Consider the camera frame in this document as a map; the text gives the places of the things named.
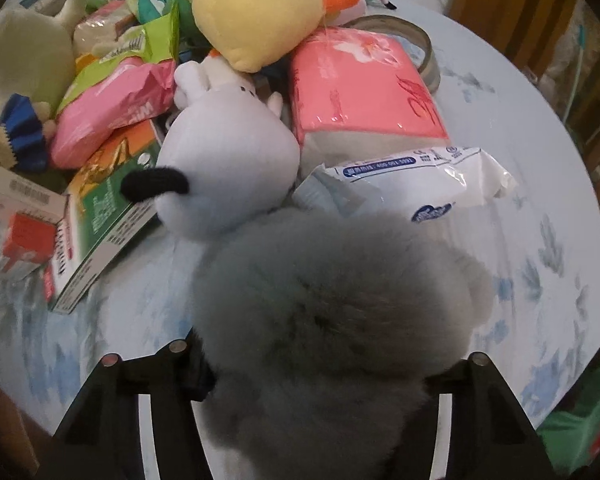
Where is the grey fluffy plush toy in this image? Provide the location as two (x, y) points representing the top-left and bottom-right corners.
(193, 208), (494, 479)

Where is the white dog plush toy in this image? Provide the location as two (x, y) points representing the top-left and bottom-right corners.
(120, 55), (300, 240)

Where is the green plastic bag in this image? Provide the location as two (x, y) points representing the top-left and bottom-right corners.
(538, 365), (600, 476)

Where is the green orange carton box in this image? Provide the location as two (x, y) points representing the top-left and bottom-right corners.
(44, 119), (160, 314)

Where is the white red small box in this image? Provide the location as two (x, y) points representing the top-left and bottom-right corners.
(0, 166), (66, 281)

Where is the white wet wipes pack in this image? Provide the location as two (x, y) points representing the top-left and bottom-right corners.
(291, 146), (517, 223)

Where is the pink green wipes pack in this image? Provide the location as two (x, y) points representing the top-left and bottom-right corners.
(48, 8), (180, 169)

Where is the pink tissue pack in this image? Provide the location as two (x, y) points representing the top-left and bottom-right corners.
(290, 27), (451, 176)

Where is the cream rabbit plush toy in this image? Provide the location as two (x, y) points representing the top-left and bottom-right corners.
(0, 0), (87, 172)

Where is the yellow duck plush toy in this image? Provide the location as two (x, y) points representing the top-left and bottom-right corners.
(189, 0), (360, 74)

